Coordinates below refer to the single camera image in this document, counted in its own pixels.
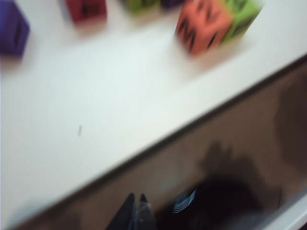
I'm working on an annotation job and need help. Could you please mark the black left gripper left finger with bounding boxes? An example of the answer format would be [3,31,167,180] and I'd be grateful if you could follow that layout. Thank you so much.
[107,193,137,230]

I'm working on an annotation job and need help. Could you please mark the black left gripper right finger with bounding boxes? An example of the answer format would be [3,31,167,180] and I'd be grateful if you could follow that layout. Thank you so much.
[135,193,157,230]

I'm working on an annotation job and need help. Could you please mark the orange foam block I 2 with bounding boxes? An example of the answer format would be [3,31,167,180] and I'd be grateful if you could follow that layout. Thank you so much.
[174,0,235,55]

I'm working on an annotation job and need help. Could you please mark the pink foam block 4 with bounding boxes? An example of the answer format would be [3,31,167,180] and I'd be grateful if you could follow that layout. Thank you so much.
[66,0,107,24]

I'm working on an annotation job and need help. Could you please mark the purple foam block G 9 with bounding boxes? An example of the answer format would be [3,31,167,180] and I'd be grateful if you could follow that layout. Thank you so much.
[0,0,31,58]

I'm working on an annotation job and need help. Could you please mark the green foam block W O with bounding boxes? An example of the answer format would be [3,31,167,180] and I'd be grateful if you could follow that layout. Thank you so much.
[220,0,264,47]

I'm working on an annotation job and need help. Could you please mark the black equipment with striped vent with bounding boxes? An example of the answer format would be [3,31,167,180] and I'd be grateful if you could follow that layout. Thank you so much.
[155,177,283,230]

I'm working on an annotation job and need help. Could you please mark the white platform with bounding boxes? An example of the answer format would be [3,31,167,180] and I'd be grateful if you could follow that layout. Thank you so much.
[261,196,307,230]

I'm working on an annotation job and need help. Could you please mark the green foam block C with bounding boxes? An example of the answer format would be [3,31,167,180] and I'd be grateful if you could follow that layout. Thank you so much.
[124,0,161,12]

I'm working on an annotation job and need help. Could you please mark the purple foam block D W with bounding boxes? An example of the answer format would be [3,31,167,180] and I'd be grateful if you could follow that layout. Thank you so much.
[160,0,185,9]

